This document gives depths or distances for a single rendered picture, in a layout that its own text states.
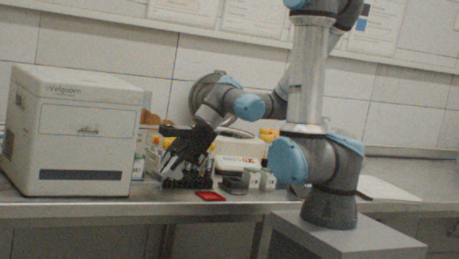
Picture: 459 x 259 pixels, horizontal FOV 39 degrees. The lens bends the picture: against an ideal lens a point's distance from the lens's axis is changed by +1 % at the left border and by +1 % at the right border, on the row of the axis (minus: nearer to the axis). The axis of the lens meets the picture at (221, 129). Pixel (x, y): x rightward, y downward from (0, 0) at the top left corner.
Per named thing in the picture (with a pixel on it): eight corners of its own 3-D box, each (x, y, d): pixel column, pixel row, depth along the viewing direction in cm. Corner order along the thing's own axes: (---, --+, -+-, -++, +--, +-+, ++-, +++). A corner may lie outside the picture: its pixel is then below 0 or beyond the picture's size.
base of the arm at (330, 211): (368, 230, 168) (375, 193, 166) (317, 229, 162) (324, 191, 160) (337, 211, 182) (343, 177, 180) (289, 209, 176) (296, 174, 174)
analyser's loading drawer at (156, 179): (91, 189, 170) (94, 170, 169) (83, 182, 176) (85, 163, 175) (161, 189, 181) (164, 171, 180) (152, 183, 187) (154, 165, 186)
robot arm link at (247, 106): (279, 97, 180) (254, 88, 188) (247, 95, 173) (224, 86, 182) (273, 124, 181) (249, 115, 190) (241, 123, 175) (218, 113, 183)
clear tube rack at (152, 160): (156, 179, 199) (160, 156, 198) (143, 170, 208) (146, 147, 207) (212, 179, 210) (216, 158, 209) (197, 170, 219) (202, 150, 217)
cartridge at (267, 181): (264, 192, 207) (268, 171, 205) (256, 187, 211) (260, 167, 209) (274, 192, 209) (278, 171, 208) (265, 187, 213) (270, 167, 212)
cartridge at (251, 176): (247, 191, 203) (251, 170, 202) (239, 187, 207) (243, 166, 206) (257, 191, 205) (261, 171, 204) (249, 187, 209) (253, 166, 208)
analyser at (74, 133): (24, 198, 160) (38, 78, 155) (-2, 167, 183) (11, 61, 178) (138, 197, 177) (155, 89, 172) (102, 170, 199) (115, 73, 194)
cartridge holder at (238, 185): (231, 194, 196) (234, 183, 196) (217, 185, 204) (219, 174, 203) (246, 194, 199) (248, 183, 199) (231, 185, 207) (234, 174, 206)
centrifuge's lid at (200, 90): (196, 66, 240) (188, 66, 247) (188, 133, 241) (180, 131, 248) (247, 73, 248) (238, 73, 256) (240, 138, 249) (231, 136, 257)
